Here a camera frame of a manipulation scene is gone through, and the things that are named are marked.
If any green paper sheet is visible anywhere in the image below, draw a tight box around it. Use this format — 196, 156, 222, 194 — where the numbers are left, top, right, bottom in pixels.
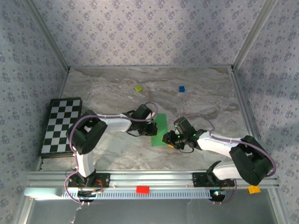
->
150, 113, 169, 147

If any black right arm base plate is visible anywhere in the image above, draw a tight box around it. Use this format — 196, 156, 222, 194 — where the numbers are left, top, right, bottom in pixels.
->
192, 172, 235, 188

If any aluminium mounting rail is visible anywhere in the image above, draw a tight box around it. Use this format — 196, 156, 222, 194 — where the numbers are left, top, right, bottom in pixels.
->
25, 169, 280, 189

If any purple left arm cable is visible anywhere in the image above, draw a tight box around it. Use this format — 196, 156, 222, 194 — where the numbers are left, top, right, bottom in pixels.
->
63, 102, 159, 206

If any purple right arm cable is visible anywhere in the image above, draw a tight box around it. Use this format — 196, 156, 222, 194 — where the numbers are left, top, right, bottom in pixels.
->
184, 114, 277, 205

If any black and white checkerboard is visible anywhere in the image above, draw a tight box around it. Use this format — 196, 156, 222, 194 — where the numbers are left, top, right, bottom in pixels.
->
38, 97, 84, 159

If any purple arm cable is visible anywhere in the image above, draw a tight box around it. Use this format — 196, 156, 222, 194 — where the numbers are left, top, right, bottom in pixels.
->
184, 114, 277, 205
63, 102, 159, 206

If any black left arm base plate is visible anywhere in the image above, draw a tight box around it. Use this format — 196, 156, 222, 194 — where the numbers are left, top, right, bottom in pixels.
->
67, 172, 111, 189

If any aluminium frame post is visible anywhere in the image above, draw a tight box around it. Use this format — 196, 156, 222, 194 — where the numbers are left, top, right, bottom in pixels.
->
23, 0, 71, 72
231, 0, 280, 70

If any white slotted cable duct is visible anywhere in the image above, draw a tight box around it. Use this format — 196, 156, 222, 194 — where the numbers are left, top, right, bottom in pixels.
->
24, 187, 212, 200

